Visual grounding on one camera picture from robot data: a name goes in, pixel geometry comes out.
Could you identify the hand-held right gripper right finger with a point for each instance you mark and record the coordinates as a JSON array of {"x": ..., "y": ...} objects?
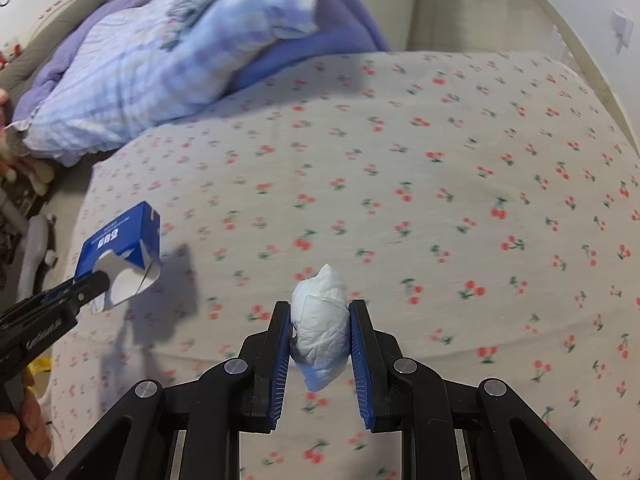
[{"x": 360, "y": 365}]

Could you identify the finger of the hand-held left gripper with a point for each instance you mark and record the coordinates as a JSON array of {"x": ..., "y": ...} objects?
[
  {"x": 60, "y": 294},
  {"x": 90, "y": 287}
]

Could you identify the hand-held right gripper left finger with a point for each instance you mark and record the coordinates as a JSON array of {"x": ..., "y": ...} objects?
[{"x": 280, "y": 370}]

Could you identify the white tissue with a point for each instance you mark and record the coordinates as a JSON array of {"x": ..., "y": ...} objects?
[{"x": 320, "y": 330}]

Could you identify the blue milk carton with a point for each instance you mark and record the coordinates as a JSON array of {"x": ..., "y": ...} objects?
[{"x": 117, "y": 240}]

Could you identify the person's left hand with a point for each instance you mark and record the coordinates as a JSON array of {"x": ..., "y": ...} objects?
[{"x": 37, "y": 420}]

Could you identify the cherry print bed sheet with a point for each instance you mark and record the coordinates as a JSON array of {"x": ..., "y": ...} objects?
[{"x": 400, "y": 185}]

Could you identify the blue plaid quilt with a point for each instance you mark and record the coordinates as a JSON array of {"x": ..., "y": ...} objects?
[{"x": 165, "y": 60}]

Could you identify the grey cushion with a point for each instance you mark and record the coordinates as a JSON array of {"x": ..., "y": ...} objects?
[{"x": 60, "y": 20}]

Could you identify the purple blanket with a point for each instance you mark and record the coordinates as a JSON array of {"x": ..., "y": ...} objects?
[{"x": 325, "y": 25}]

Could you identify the grey chair frame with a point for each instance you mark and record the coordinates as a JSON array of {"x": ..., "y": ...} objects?
[{"x": 37, "y": 245}]

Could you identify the white wall socket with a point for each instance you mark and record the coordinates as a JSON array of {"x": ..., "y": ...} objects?
[{"x": 620, "y": 27}]

